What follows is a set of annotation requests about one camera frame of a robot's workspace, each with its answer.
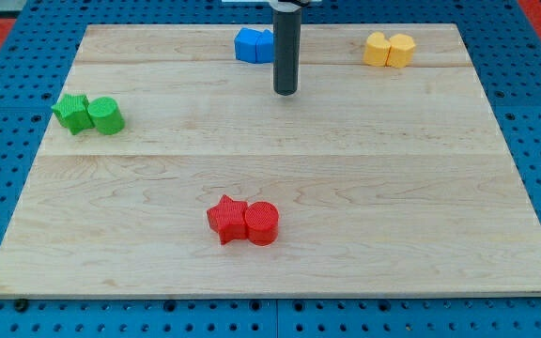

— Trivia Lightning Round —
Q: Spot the dark grey cylindrical robot stylus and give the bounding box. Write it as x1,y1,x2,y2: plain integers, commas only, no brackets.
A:
269,1,301,96

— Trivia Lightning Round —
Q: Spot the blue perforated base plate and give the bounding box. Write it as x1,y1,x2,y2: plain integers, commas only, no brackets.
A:
0,0,541,337

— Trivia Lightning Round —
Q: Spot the yellow hexagon block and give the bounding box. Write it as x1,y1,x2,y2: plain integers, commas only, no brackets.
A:
386,34,416,69

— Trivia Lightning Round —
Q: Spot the blue pentagon block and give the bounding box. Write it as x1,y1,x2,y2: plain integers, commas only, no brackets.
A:
255,29,274,64

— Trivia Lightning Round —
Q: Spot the light wooden board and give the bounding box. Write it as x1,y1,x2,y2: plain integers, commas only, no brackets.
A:
0,23,541,300

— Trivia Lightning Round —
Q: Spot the yellow heart block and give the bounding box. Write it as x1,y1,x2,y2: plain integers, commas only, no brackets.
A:
363,32,391,67

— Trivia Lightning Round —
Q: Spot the green star block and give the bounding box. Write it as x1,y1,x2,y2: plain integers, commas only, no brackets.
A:
52,94,94,135

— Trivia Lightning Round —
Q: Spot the blue cube block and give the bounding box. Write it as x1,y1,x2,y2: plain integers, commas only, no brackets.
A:
234,27,262,63

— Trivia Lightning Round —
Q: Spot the red cylinder block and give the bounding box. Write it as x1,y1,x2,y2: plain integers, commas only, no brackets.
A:
244,201,279,246

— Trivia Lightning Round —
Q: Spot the red star block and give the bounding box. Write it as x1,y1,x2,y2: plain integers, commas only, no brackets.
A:
207,194,248,245

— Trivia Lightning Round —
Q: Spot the green cylinder block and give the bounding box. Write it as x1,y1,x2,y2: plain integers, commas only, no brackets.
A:
87,97,125,135

